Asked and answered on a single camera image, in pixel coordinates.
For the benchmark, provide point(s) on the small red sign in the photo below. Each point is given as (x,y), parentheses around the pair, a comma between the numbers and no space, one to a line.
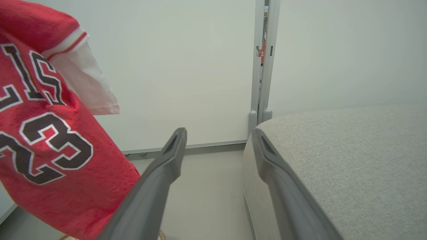
(262,52)

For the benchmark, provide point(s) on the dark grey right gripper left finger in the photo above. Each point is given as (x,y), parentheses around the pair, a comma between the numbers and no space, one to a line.
(150,193)

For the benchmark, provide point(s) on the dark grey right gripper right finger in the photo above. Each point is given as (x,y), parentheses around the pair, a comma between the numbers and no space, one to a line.
(287,200)

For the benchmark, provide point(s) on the red basketball jersey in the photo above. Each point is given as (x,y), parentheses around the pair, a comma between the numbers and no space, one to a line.
(66,193)

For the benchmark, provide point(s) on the grey partition frame post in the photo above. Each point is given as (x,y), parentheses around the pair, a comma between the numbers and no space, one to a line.
(271,83)
(256,83)

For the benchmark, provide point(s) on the grey fabric sofa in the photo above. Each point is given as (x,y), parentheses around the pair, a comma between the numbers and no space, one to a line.
(350,150)

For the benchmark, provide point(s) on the grey partition base rail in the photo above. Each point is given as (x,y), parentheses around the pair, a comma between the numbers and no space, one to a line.
(200,147)

